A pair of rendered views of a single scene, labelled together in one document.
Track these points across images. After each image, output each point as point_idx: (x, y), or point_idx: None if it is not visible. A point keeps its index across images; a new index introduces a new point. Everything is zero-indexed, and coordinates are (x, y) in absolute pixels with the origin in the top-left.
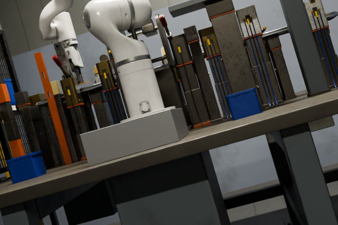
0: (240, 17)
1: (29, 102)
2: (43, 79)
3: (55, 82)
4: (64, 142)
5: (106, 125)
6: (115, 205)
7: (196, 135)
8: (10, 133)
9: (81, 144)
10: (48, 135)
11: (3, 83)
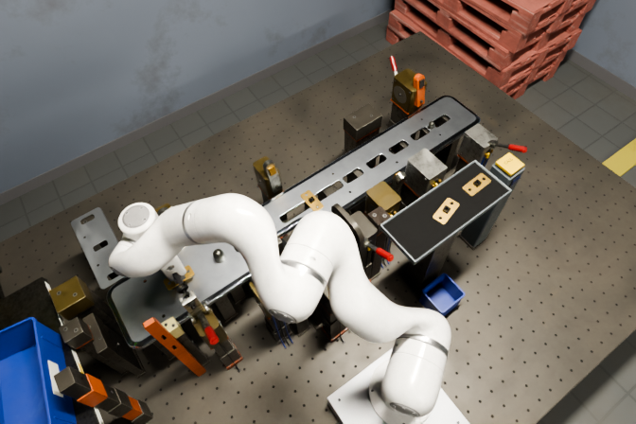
0: (430, 184)
1: (88, 327)
2: (163, 341)
3: (178, 327)
4: (197, 365)
5: (227, 304)
6: None
7: (472, 415)
8: (121, 412)
9: (226, 361)
10: (110, 324)
11: (87, 379)
